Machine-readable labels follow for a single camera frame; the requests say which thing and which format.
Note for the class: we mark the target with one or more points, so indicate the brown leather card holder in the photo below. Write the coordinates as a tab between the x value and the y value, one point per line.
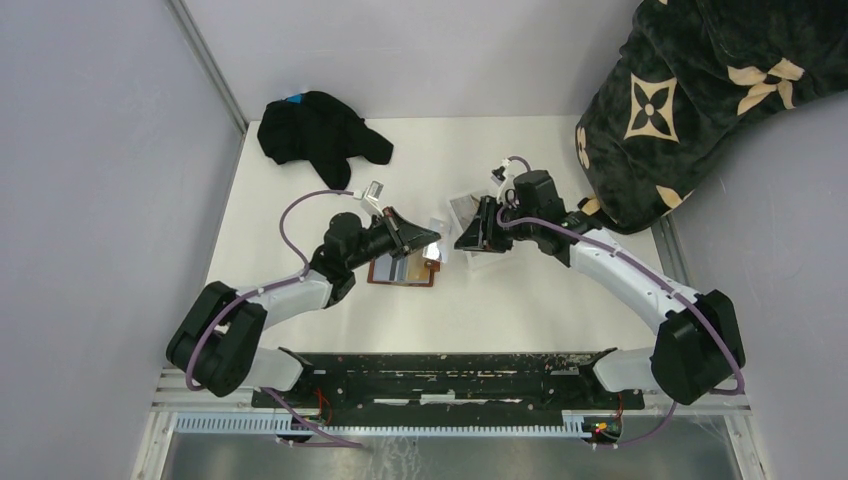
435	265

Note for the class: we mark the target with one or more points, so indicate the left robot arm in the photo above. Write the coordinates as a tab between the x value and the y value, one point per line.
216	345

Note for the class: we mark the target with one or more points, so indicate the aluminium rail frame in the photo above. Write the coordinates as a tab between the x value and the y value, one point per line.
206	413

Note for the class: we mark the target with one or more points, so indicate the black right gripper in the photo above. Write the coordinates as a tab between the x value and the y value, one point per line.
482	234

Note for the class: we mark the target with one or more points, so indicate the clear acrylic card box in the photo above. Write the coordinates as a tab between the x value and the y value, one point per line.
464	234

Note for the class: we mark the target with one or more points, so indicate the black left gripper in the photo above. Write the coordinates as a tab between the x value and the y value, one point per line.
408	235

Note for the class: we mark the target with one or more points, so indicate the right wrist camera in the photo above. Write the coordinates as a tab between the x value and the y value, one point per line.
504	176

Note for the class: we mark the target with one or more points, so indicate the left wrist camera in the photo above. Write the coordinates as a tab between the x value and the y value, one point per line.
370	199

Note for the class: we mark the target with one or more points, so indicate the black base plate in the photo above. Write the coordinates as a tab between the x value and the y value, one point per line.
450	390

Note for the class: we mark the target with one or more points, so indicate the black cloth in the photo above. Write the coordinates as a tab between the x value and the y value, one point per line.
318	128

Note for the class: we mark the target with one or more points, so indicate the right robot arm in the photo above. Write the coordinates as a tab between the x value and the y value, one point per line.
698	348

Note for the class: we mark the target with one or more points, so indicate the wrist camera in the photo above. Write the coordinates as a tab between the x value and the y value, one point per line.
370	199
504	176

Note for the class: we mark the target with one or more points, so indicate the stack of white cards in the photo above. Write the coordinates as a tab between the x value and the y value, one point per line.
464	208

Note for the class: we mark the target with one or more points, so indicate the black patterned blanket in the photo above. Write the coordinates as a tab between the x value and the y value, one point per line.
690	75

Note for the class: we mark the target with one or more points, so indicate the gold credit card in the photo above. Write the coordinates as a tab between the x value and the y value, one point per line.
419	271

